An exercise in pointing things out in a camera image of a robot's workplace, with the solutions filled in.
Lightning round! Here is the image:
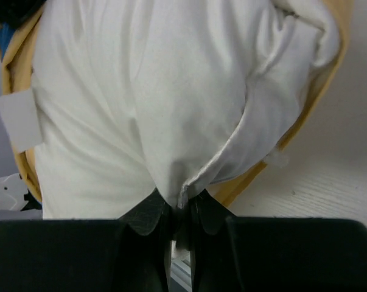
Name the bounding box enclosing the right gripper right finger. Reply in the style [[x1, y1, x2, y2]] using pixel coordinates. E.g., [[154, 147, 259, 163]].
[[189, 192, 367, 291]]

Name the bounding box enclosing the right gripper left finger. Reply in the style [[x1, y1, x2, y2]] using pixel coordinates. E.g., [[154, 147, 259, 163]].
[[0, 192, 171, 291]]

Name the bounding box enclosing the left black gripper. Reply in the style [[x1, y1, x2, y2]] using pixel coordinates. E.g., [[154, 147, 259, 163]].
[[0, 0, 46, 30]]

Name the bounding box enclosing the blue Pikachu pillowcase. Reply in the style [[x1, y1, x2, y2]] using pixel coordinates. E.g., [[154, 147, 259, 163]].
[[0, 0, 354, 214]]

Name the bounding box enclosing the white pillow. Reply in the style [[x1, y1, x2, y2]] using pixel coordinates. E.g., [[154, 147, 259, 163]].
[[0, 0, 342, 220]]

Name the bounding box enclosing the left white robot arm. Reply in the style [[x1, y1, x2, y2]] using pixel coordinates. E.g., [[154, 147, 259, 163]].
[[0, 1, 45, 211]]

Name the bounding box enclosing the aluminium frame rail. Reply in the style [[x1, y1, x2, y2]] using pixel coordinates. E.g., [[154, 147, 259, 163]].
[[170, 240, 192, 291]]

